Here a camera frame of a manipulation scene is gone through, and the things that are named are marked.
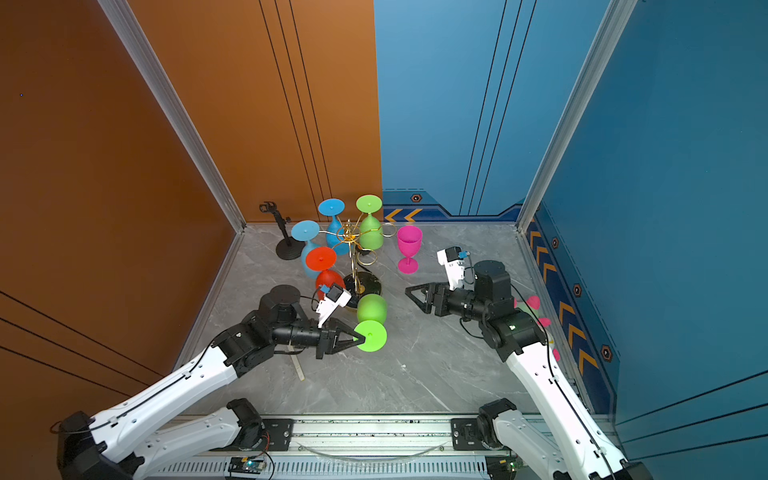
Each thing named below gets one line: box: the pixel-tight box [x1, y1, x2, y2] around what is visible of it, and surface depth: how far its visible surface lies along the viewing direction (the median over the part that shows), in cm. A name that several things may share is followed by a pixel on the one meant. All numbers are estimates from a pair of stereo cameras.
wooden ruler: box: [290, 354, 306, 382], surface depth 85 cm
